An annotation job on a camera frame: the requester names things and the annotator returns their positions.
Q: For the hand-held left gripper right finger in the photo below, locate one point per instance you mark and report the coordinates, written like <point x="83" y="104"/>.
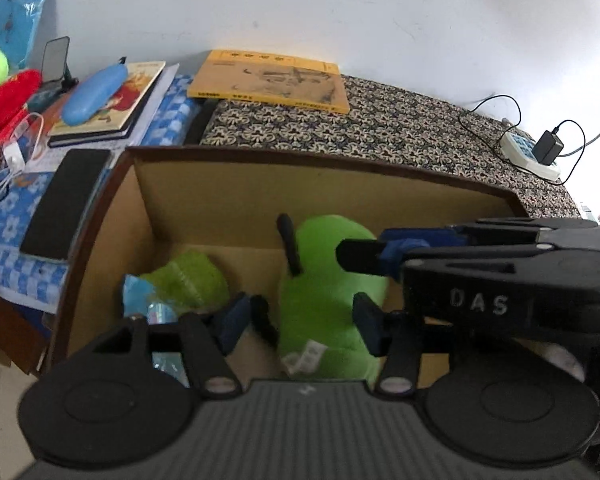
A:
<point x="367" y="325"/>

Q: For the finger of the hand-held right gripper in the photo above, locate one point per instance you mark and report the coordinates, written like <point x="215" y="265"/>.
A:
<point x="415" y="236"/>
<point x="360" y="257"/>

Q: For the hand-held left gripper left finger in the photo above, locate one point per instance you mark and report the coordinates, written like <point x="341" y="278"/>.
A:
<point x="230" y="320"/>

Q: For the green apple plush toy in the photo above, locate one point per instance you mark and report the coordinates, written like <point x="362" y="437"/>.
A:
<point x="325" y="260"/>

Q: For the blue plastic bag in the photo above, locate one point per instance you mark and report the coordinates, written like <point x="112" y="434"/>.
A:
<point x="140" y="292"/>

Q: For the brown cardboard box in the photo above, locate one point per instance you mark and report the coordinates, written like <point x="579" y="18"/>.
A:
<point x="280" y="200"/>

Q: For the white power strip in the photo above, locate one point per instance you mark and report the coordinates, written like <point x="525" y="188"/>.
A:
<point x="517" y="147"/>

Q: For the black charger plug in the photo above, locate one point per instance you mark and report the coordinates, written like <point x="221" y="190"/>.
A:
<point x="547" y="146"/>

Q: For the yellow book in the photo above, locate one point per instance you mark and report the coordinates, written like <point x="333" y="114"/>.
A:
<point x="270" y="80"/>

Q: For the black smartphone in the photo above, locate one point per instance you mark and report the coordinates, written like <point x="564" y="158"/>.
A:
<point x="65" y="205"/>

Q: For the brown cardboard carton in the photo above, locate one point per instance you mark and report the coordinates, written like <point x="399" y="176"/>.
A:
<point x="10" y="330"/>

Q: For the blue checkered table cloth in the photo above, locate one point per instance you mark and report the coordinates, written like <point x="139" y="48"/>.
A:
<point x="10" y="240"/>

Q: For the blue glasses case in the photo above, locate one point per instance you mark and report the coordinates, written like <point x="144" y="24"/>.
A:
<point x="92" y="92"/>

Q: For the white charger plug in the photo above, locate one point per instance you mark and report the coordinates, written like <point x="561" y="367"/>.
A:
<point x="15" y="156"/>

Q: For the orange red pouch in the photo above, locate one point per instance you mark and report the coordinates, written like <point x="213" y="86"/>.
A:
<point x="50" y="110"/>

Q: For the red plush toy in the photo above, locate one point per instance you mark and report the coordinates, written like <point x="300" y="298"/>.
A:
<point x="7" y="97"/>

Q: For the small standing mirror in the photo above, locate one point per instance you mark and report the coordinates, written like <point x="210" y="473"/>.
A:
<point x="55" y="57"/>

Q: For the blue plastic package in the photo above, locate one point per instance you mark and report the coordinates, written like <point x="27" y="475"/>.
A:
<point x="10" y="20"/>

